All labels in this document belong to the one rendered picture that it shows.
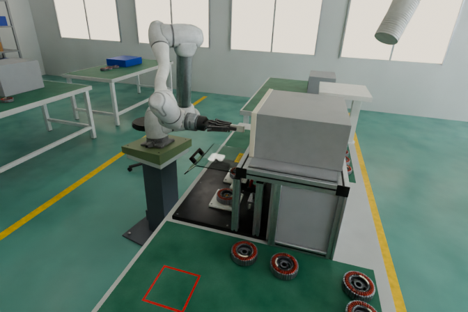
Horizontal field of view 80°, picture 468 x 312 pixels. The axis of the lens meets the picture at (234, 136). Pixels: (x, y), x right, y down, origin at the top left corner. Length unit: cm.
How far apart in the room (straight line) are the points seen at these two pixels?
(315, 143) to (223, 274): 63
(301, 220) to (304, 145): 32
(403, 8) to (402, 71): 389
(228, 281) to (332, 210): 49
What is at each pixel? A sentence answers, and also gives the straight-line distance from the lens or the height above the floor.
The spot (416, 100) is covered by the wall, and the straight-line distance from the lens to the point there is 637.
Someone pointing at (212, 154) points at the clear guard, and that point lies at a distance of 136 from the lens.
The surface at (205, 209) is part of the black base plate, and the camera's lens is 148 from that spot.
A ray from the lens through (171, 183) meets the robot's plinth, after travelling 224.
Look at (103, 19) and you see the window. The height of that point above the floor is 145.
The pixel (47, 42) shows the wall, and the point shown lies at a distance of 893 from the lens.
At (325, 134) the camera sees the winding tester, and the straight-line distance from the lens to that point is 116.
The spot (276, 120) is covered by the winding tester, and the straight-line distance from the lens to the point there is 115.
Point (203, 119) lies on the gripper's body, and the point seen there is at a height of 121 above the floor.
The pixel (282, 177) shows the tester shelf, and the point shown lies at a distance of 113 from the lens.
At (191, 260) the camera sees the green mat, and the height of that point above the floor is 75.
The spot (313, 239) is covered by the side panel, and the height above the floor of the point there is 83.
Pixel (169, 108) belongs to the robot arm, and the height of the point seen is 130.
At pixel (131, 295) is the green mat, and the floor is 75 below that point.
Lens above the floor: 169
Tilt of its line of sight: 24 degrees down
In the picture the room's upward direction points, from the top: 2 degrees clockwise
